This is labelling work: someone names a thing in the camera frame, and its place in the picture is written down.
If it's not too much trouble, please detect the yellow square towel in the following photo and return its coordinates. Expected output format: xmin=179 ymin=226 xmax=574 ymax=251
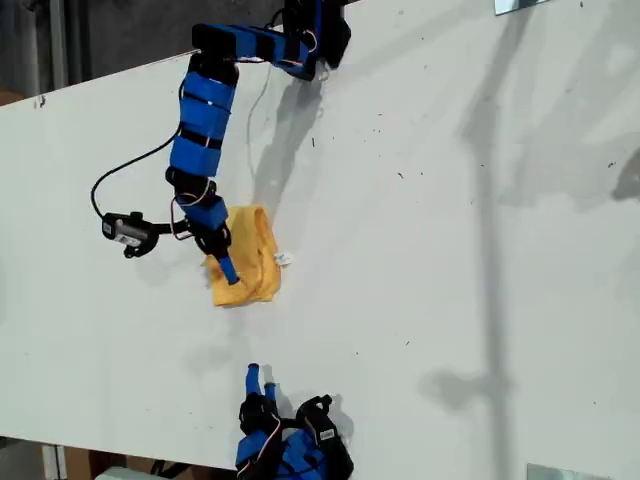
xmin=202 ymin=203 xmax=295 ymax=308

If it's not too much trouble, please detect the white container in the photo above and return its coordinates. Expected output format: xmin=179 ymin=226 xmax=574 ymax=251
xmin=94 ymin=464 xmax=151 ymax=480

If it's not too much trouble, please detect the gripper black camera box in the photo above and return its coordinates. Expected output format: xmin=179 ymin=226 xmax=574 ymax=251
xmin=294 ymin=393 xmax=342 ymax=445
xmin=101 ymin=210 xmax=161 ymax=259

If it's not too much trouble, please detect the gripper black camera cable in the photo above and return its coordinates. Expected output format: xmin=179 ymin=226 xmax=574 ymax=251
xmin=89 ymin=119 xmax=185 ymax=221

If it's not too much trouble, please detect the light grey metal post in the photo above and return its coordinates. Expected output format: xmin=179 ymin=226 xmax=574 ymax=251
xmin=41 ymin=443 xmax=68 ymax=480

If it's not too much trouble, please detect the dark grey metal post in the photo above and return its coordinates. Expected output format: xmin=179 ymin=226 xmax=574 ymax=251
xmin=47 ymin=0 xmax=68 ymax=94

